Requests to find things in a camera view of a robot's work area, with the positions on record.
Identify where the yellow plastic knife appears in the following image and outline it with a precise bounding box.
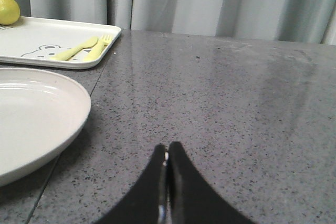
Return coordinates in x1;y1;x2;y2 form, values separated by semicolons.
50;36;98;61

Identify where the white bear print tray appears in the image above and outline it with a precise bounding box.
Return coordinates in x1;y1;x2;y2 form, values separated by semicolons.
1;16;121;69

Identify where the yellow plastic fork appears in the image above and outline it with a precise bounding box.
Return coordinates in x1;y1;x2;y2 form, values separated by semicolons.
83;35;112;62

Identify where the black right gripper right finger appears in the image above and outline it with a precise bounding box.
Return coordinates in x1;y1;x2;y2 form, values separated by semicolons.
169;142;253;223

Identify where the grey curtain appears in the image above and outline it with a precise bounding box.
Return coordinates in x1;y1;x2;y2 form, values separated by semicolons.
16;0;335;45

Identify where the beige round plate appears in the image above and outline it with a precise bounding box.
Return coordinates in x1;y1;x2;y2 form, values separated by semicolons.
1;68;91;186

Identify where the yellow lemon right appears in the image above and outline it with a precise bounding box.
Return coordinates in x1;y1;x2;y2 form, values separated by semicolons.
0;0;20;25

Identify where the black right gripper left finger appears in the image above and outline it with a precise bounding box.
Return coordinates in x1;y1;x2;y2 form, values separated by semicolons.
97;144;167;223

